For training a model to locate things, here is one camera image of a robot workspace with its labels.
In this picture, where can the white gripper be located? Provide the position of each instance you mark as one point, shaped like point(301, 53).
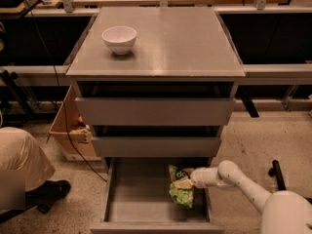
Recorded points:
point(197, 177)

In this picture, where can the green rice chip bag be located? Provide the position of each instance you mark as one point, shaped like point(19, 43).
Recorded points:
point(182, 197)

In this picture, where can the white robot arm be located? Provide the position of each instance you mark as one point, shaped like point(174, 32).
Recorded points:
point(282, 212)

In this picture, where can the grey bottom drawer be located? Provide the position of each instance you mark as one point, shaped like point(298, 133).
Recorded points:
point(137, 201)

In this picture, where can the grey drawer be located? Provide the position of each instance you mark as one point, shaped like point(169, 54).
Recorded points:
point(137, 201)
point(155, 111)
point(121, 146)

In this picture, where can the grey middle drawer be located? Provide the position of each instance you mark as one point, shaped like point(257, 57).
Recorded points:
point(121, 146)

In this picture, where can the grey drawer cabinet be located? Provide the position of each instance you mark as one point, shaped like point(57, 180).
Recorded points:
point(180, 52)

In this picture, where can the grey top drawer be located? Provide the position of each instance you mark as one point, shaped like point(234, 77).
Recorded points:
point(155, 111)

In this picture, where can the black metal stand leg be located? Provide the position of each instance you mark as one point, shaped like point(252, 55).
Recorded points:
point(275, 171)

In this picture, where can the cardboard box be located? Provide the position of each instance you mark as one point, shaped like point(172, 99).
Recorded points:
point(72, 136)

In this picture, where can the black shoe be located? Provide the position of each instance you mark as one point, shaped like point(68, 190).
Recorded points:
point(47, 194)

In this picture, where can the white ceramic bowl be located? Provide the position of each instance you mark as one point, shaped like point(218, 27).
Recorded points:
point(119, 39)

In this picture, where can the person leg beige trousers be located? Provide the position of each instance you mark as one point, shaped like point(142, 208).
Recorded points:
point(20, 151)

